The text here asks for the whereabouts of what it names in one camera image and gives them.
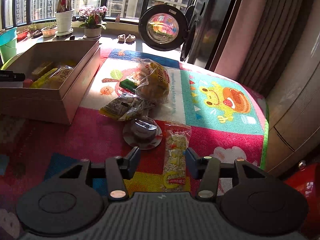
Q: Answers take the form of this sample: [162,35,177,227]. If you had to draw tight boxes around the small shallow planter bowl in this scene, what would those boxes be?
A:
[41,24,57,38]

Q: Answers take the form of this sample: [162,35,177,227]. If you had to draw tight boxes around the colourful cartoon play mat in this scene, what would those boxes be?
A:
[1,49,268,239]

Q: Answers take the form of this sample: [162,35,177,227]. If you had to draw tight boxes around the yellow snack bag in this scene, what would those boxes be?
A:
[30,60,76,89]

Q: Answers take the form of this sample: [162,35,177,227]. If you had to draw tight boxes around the pair of beige slippers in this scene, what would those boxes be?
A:
[118,34,136,43]

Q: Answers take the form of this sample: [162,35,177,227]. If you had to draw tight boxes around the round washing machine door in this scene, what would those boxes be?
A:
[138,4,189,51]

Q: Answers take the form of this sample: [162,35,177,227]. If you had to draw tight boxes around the pink item in box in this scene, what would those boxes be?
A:
[23,79,34,88]

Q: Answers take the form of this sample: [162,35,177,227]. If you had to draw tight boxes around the bagged bread buns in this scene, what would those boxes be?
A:
[127,59,170,104]

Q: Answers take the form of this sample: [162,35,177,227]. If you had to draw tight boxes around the long cereal bar packet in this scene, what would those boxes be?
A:
[162,121,191,192]

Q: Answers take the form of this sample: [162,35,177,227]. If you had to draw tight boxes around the yellow white snack packet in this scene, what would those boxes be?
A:
[99,93,155,121]

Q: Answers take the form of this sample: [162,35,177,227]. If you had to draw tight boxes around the green snack bar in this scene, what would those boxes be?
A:
[119,79,138,94]

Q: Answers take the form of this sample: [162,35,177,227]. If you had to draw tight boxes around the green plastic bucket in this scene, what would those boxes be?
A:
[0,27,17,64]

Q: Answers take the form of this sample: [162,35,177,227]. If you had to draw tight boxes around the brown cardboard box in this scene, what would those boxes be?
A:
[1,40,100,124]

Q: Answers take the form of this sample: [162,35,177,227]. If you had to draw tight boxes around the tall bamboo plant white pot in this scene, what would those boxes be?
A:
[55,0,73,38]

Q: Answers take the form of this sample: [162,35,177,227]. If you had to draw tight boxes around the red object at right edge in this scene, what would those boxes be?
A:
[285,161,319,239]

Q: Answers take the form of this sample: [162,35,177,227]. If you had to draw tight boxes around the pink flower plant in pot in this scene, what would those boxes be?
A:
[78,5,108,39]

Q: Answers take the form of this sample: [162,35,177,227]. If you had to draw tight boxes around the grey washing machine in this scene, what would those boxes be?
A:
[180,0,229,69]

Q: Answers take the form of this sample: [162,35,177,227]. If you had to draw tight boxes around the red plant pot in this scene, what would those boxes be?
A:
[17,29,29,41]

